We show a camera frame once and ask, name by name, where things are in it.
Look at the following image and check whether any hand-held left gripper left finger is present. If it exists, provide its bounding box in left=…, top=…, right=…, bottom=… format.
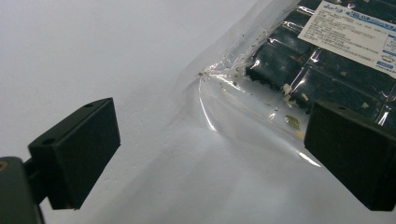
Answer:
left=22, top=97, right=121, bottom=211

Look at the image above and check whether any clear plastic bag of seaweed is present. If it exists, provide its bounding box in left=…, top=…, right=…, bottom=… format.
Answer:
left=118, top=0, right=396, bottom=224

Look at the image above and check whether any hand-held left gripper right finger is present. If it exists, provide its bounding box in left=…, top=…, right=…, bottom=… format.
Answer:
left=304, top=100, right=396, bottom=213

